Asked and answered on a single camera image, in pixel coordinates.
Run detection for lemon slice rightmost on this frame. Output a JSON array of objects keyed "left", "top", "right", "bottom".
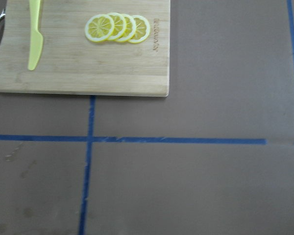
[{"left": 128, "top": 15, "right": 151, "bottom": 44}]

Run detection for lemon slice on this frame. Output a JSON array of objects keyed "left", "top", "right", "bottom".
[
  {"left": 115, "top": 14, "right": 136, "bottom": 43},
  {"left": 128, "top": 15, "right": 151, "bottom": 44},
  {"left": 84, "top": 14, "right": 115, "bottom": 43},
  {"left": 107, "top": 12, "right": 126, "bottom": 41}
]

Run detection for bamboo cutting board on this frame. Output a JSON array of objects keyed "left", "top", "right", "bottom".
[{"left": 0, "top": 0, "right": 171, "bottom": 97}]

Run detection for lemon slice leftmost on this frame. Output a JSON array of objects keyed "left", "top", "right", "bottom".
[{"left": 84, "top": 14, "right": 115, "bottom": 43}]

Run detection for yellow plastic knife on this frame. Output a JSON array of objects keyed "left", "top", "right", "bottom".
[{"left": 27, "top": 0, "right": 44, "bottom": 71}]

